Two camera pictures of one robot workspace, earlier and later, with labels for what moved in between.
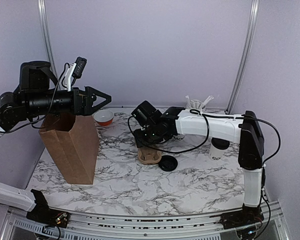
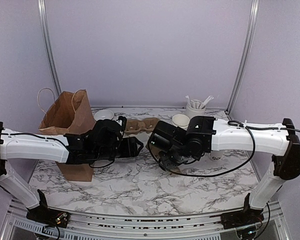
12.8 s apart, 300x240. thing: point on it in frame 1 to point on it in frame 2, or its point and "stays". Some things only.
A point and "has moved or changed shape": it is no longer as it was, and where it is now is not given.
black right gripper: x=137 y=134 to x=168 y=164
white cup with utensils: x=195 y=104 stays
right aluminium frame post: x=245 y=55 stays
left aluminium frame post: x=42 y=6 stays
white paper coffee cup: x=215 y=154 stays
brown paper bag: x=72 y=141 stays
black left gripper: x=85 y=107 to x=130 y=150
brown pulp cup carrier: x=147 y=156 has moved or changed shape
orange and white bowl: x=103 y=117 stays
